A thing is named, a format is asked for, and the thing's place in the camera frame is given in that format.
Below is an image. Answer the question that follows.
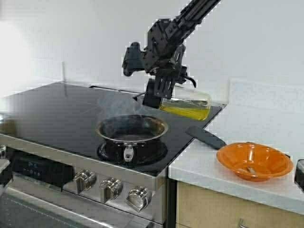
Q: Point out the glass oil dispenser black lid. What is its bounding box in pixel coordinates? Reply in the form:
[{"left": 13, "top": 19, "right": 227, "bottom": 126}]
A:
[{"left": 133, "top": 78, "right": 212, "bottom": 122}]

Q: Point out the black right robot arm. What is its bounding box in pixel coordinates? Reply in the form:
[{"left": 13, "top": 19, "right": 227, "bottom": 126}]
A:
[{"left": 122, "top": 0, "right": 219, "bottom": 99}]

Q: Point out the stainless steel stove range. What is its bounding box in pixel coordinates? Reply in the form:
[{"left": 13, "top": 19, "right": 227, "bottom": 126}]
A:
[{"left": 0, "top": 82, "right": 224, "bottom": 228}]

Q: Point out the right steel stove knob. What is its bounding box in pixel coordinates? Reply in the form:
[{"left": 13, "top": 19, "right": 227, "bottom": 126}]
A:
[{"left": 125, "top": 186, "right": 152, "bottom": 212}]

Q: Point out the left steel stove knob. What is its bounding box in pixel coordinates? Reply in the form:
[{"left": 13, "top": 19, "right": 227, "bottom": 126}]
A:
[{"left": 73, "top": 170, "right": 96, "bottom": 194}]

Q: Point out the black spatula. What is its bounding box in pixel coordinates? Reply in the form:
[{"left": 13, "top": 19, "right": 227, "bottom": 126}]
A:
[{"left": 186, "top": 126, "right": 227, "bottom": 150}]

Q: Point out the middle steel stove knob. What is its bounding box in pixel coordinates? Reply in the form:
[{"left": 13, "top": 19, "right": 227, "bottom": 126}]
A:
[{"left": 99, "top": 178, "right": 123, "bottom": 203}]

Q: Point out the steel stove knob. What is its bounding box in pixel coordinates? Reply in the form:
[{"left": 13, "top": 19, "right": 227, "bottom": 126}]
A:
[
  {"left": 99, "top": 178, "right": 123, "bottom": 203},
  {"left": 73, "top": 170, "right": 96, "bottom": 194},
  {"left": 125, "top": 186, "right": 152, "bottom": 212}
]

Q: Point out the far left stove knob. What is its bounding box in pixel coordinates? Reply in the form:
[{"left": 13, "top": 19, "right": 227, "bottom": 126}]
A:
[{"left": 0, "top": 145, "right": 7, "bottom": 159}]

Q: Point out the raw shrimp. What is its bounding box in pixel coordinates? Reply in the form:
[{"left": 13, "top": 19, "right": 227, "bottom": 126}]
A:
[{"left": 242, "top": 166, "right": 256, "bottom": 175}]

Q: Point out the black frying pan steel rim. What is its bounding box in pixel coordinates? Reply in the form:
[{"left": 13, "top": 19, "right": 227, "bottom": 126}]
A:
[{"left": 96, "top": 114, "right": 169, "bottom": 164}]

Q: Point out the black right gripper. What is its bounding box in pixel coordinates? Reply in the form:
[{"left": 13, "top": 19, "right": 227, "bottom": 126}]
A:
[{"left": 122, "top": 19, "right": 188, "bottom": 97}]

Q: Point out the steel cabinet drawer handle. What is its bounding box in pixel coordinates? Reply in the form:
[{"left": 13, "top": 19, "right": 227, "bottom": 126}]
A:
[{"left": 237, "top": 218, "right": 249, "bottom": 228}]

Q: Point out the black appliance at right edge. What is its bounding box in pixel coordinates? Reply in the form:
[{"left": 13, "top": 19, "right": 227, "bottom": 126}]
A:
[{"left": 294, "top": 159, "right": 304, "bottom": 191}]

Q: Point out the orange plastic bowl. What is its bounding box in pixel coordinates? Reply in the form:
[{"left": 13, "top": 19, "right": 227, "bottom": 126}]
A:
[{"left": 216, "top": 142, "right": 294, "bottom": 182}]

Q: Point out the wooden base cabinet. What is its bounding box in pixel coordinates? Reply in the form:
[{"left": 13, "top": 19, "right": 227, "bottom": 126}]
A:
[{"left": 176, "top": 182, "right": 304, "bottom": 228}]

